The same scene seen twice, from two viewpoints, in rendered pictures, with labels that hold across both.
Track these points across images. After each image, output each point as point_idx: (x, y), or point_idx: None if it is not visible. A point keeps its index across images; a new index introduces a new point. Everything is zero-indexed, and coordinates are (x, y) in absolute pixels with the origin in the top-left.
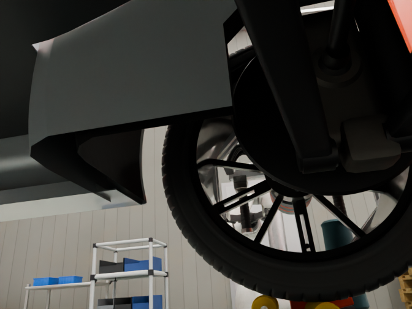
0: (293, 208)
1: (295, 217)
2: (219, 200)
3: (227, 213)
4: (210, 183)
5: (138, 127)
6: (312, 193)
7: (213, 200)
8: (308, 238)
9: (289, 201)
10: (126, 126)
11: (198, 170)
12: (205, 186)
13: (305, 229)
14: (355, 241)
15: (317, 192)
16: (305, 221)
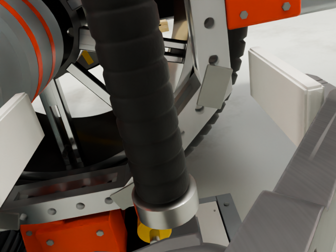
0: (61, 88)
1: (65, 104)
2: (191, 26)
3: (250, 76)
4: (182, 0)
5: (168, 15)
6: (98, 65)
7: (181, 36)
8: (64, 134)
9: (59, 77)
10: (172, 13)
11: (173, 4)
12: (176, 20)
13: (58, 125)
14: (59, 117)
15: (95, 65)
16: (56, 112)
